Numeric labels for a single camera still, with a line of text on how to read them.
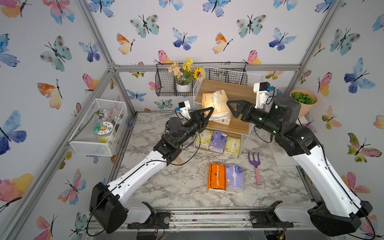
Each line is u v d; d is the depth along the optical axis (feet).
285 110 1.32
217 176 2.64
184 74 2.79
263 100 1.66
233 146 3.14
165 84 2.99
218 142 3.17
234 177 2.71
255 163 3.09
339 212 1.24
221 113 1.96
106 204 1.25
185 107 2.01
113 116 2.57
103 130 2.12
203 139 3.23
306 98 2.59
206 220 2.47
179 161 3.10
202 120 1.83
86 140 2.16
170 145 1.82
